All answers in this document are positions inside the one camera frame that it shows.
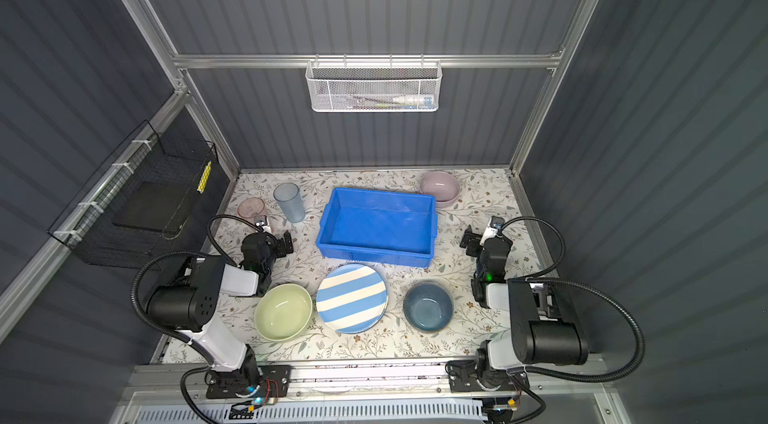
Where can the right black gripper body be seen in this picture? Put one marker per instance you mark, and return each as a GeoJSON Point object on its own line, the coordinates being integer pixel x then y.
{"type": "Point", "coordinates": [474, 241]}

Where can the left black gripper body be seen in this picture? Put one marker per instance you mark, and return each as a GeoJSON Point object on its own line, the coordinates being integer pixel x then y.
{"type": "Point", "coordinates": [280, 245]}

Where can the blue white striped plate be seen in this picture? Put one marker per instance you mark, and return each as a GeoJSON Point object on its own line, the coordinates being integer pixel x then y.
{"type": "Point", "coordinates": [352, 298]}

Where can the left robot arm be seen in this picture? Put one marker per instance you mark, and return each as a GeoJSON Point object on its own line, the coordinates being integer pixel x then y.
{"type": "Point", "coordinates": [183, 305]}

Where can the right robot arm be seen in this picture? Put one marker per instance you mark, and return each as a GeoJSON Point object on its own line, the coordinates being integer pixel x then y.
{"type": "Point", "coordinates": [544, 327]}

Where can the blue plastic bin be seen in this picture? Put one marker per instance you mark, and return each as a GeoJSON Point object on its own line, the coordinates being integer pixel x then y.
{"type": "Point", "coordinates": [379, 227]}

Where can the pink translucent plastic cup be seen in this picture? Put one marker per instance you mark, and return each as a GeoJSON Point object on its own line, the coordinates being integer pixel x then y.
{"type": "Point", "coordinates": [252, 209]}

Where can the blue translucent plastic cup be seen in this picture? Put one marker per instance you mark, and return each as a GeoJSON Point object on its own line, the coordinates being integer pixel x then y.
{"type": "Point", "coordinates": [288, 198]}

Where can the pink ceramic bowl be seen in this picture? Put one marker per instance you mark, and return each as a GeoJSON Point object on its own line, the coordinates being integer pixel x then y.
{"type": "Point", "coordinates": [444, 187]}

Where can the green ceramic bowl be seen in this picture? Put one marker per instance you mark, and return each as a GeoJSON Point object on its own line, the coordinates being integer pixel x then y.
{"type": "Point", "coordinates": [283, 313]}

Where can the dark blue ceramic bowl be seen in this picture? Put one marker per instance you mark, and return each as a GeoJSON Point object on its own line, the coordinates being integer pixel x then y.
{"type": "Point", "coordinates": [428, 307]}

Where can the yellow tag on basket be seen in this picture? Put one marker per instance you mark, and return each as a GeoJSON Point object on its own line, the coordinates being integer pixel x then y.
{"type": "Point", "coordinates": [202, 183]}

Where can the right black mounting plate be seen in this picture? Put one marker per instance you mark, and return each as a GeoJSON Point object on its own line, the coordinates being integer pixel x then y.
{"type": "Point", "coordinates": [467, 376]}

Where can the black mounting plate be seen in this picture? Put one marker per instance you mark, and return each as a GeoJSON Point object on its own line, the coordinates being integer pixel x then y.
{"type": "Point", "coordinates": [270, 381]}
{"type": "Point", "coordinates": [467, 376]}

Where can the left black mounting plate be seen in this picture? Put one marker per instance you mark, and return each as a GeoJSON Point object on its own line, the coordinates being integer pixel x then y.
{"type": "Point", "coordinates": [270, 381]}

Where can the white marker in basket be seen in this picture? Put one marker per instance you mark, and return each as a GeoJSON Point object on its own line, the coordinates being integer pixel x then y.
{"type": "Point", "coordinates": [412, 101]}

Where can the black wire wall basket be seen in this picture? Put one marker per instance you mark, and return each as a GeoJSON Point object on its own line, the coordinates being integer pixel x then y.
{"type": "Point", "coordinates": [140, 207]}

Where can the white wire mesh basket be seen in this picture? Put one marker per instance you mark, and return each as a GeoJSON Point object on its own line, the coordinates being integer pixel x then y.
{"type": "Point", "coordinates": [362, 85]}

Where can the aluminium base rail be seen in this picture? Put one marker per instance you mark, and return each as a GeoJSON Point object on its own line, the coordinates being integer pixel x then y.
{"type": "Point", "coordinates": [327, 381]}

